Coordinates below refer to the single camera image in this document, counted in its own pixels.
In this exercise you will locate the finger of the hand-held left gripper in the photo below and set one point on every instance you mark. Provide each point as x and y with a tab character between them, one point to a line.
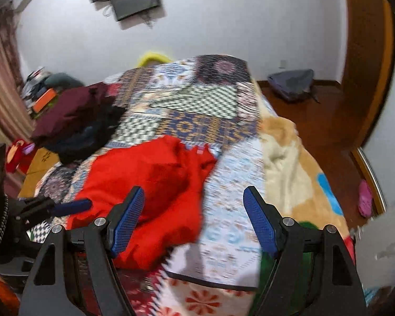
72	206

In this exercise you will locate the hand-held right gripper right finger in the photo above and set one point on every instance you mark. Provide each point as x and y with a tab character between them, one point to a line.
260	223

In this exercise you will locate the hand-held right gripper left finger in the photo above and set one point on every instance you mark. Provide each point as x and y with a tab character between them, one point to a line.
128	223

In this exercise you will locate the red garment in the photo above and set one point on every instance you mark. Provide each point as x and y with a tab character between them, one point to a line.
151	187

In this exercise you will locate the dark navy clothes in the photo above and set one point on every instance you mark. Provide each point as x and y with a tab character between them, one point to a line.
85	138

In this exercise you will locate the maroon clothes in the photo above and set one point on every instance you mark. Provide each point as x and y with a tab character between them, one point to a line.
69	112

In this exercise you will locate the red toy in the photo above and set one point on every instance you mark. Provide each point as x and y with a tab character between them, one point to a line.
18	154

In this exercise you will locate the beige printed fleece blanket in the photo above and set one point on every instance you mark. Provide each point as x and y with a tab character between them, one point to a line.
283	158

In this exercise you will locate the orange box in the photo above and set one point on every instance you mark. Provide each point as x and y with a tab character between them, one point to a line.
44	100

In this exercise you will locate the pink striped curtain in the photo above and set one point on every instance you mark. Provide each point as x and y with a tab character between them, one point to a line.
3	82

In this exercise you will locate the pile of papers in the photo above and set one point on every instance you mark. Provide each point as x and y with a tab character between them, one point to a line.
34	82

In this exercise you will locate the pink slipper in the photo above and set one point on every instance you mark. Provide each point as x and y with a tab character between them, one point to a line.
364	199

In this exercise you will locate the dark teal clothing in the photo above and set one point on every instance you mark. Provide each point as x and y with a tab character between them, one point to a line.
61	79

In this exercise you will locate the white cabinet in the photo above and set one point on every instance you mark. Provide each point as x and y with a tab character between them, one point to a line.
385	247

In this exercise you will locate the patchwork quilt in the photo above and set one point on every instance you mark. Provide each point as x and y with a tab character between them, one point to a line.
197	105

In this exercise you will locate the grey bag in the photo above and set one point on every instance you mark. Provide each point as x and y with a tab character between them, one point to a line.
291	84

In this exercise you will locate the yellow pillow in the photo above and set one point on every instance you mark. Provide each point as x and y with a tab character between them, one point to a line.
153	59

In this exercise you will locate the wall socket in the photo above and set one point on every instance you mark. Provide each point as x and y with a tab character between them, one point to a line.
283	63

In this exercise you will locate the wooden door frame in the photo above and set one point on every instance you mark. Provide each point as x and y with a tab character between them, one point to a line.
365	56

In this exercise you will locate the dark wall screen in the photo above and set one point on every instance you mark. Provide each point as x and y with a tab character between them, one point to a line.
136	1

